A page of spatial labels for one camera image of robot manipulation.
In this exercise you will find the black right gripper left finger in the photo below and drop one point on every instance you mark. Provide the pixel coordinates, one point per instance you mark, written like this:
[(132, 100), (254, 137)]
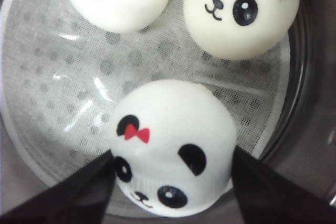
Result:
[(81, 198)]

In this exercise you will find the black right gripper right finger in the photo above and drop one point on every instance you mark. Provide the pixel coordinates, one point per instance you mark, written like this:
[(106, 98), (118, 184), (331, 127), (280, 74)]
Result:
[(264, 196)]

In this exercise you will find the panda bun with red bow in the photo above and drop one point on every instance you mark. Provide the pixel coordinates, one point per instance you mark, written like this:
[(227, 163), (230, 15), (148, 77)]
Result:
[(172, 143)]

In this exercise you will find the white steamer cloth liner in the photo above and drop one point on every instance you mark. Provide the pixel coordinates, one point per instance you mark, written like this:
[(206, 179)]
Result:
[(62, 77)]

